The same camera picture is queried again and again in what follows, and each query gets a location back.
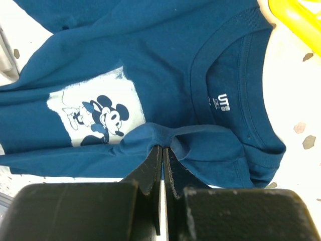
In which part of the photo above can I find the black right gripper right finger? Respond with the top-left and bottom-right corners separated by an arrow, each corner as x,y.
163,148 -> 320,240

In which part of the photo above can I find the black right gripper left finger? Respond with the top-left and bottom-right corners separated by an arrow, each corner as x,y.
1,146 -> 162,240

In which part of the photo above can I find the blue Mickey t-shirt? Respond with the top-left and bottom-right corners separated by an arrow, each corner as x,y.
1,1 -> 286,188

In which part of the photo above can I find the yellow plastic tray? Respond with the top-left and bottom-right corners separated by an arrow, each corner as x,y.
268,0 -> 320,55

